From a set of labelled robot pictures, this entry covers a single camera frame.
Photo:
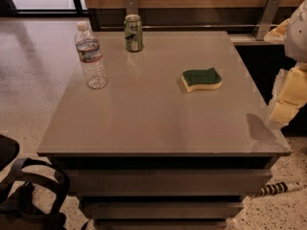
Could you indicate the green soda can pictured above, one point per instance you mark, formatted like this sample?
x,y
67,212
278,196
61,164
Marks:
x,y
133,33

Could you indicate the metal wall bracket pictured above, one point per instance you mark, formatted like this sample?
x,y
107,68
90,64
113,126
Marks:
x,y
131,6
265,21

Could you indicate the black white striped stick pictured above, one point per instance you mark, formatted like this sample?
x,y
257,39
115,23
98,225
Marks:
x,y
279,188

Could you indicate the left metal wall bracket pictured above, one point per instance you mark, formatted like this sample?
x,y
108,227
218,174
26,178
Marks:
x,y
131,6

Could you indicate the clear plastic water bottle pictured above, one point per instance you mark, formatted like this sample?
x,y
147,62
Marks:
x,y
90,56

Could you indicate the black bag with straps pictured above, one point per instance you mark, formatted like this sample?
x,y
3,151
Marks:
x,y
17,211

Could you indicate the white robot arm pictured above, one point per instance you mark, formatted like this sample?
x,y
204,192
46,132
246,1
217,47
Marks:
x,y
295,41

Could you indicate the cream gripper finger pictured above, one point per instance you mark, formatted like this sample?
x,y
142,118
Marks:
x,y
289,94
277,35

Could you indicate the right metal wall bracket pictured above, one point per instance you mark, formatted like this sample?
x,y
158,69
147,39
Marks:
x,y
265,21

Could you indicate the green and yellow sponge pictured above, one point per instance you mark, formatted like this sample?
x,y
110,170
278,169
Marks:
x,y
205,79

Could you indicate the grey drawer cabinet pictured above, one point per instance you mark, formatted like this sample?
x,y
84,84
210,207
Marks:
x,y
144,154

